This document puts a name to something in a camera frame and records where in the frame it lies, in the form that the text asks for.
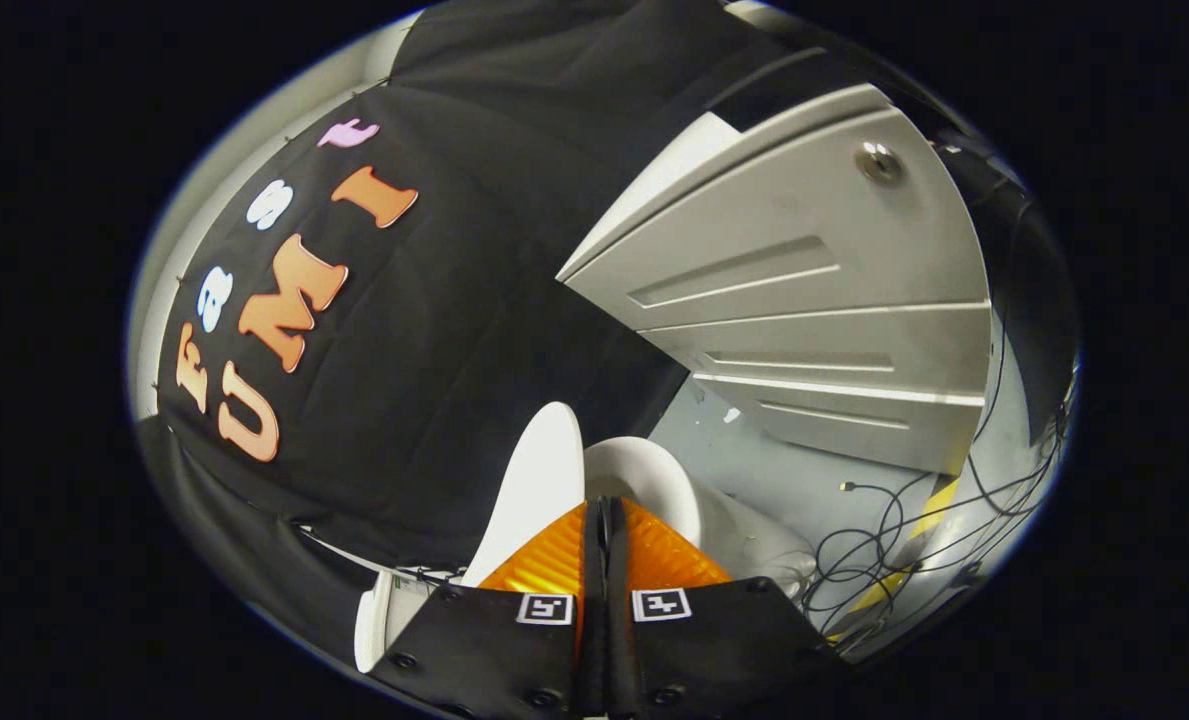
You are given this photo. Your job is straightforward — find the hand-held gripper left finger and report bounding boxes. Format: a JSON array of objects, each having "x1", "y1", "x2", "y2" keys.
[{"x1": 369, "y1": 498, "x2": 606, "y2": 720}]

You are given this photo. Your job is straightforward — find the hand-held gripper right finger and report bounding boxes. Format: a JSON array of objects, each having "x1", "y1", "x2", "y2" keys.
[{"x1": 604, "y1": 496, "x2": 848, "y2": 720}]

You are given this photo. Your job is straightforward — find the white toilet lid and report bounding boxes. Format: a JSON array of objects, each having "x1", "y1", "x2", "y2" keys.
[{"x1": 462, "y1": 401, "x2": 587, "y2": 591}]

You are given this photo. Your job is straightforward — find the white toilet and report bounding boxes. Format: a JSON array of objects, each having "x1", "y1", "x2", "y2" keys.
[{"x1": 354, "y1": 437, "x2": 817, "y2": 674}]

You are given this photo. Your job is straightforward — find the yellow floor tape strip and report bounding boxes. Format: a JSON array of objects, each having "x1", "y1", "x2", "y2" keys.
[{"x1": 842, "y1": 474, "x2": 961, "y2": 617}]

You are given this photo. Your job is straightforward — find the black backdrop cloth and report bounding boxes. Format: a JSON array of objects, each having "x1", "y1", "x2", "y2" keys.
[{"x1": 137, "y1": 0, "x2": 1080, "y2": 666}]

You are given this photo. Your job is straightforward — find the white drawer cabinet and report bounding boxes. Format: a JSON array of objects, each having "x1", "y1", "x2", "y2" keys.
[{"x1": 556, "y1": 82, "x2": 995, "y2": 477}]

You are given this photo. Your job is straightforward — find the round metal cabinet knob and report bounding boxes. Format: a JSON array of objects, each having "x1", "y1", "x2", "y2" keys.
[{"x1": 856, "y1": 141, "x2": 906, "y2": 187}]

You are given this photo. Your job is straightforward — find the black floor cables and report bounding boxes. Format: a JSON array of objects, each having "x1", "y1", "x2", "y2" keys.
[{"x1": 799, "y1": 300, "x2": 1071, "y2": 641}]

